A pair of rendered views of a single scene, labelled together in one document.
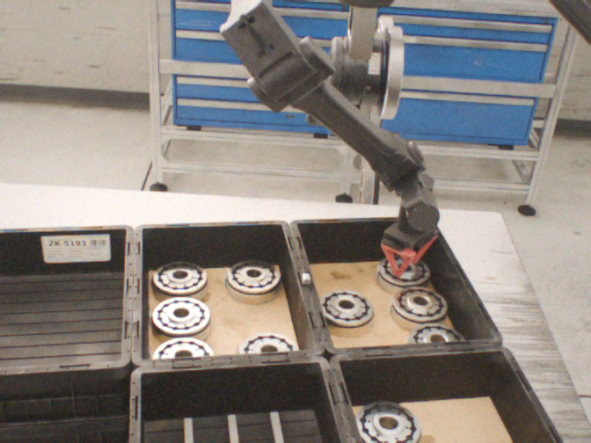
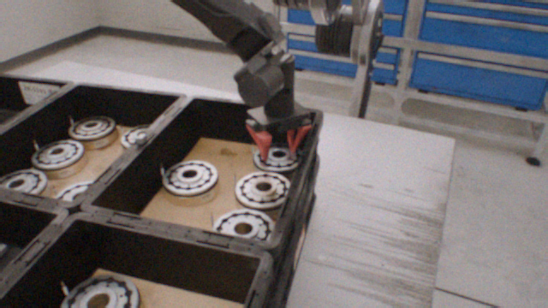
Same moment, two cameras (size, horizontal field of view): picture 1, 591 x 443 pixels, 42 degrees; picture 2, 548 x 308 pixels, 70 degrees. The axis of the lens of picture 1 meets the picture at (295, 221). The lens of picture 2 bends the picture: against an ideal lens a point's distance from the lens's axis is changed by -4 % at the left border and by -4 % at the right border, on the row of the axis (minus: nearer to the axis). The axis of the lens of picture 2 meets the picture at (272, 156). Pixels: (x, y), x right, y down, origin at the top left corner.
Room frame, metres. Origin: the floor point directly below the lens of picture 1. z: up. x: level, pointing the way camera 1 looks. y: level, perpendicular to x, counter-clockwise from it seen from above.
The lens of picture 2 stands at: (0.66, -0.51, 1.31)
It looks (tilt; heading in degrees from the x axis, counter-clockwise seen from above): 34 degrees down; 26
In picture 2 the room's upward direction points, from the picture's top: straight up
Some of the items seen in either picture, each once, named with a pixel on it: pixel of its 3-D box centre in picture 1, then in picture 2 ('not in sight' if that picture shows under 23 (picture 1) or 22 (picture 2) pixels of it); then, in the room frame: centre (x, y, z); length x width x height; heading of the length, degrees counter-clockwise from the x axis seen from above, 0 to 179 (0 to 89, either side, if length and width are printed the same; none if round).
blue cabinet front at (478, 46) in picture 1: (455, 80); (484, 51); (3.03, -0.61, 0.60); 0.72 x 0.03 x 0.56; 92
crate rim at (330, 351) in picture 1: (385, 280); (222, 156); (1.15, -0.17, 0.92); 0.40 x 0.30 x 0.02; 12
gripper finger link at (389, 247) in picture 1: (403, 253); (270, 138); (1.25, -0.21, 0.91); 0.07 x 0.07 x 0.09; 55
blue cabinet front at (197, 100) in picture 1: (259, 67); (342, 31); (3.00, 0.19, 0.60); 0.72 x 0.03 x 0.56; 92
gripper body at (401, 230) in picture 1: (412, 219); (278, 102); (1.27, -0.22, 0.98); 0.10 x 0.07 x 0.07; 145
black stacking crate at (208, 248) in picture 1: (220, 310); (84, 156); (1.09, 0.12, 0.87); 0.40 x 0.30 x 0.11; 12
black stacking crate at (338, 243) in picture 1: (382, 302); (223, 180); (1.15, -0.17, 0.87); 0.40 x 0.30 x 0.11; 12
